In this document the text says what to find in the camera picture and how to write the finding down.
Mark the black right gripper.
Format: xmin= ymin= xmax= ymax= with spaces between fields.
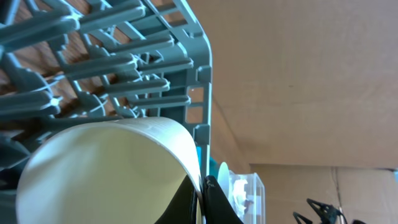
xmin=293 ymin=198 xmax=348 ymax=224

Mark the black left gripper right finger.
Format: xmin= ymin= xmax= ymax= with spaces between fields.
xmin=202 ymin=175 xmax=243 ymax=224

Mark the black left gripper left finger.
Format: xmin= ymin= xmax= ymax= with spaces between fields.
xmin=155 ymin=176 xmax=198 ymax=224

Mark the white napkin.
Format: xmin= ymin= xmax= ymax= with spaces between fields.
xmin=233 ymin=179 xmax=248 ymax=217

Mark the white cup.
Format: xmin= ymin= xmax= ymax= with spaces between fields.
xmin=16 ymin=117 xmax=203 ymax=223

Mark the white round plate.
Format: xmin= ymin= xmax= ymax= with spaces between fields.
xmin=217 ymin=162 xmax=229 ymax=198

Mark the clear plastic bin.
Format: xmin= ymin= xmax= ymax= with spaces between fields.
xmin=228 ymin=171 xmax=266 ymax=224

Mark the teal plastic tray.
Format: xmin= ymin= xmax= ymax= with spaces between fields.
xmin=197 ymin=146 xmax=219 ymax=179

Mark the grey dish rack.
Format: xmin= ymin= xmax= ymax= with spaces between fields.
xmin=1 ymin=0 xmax=212 ymax=223

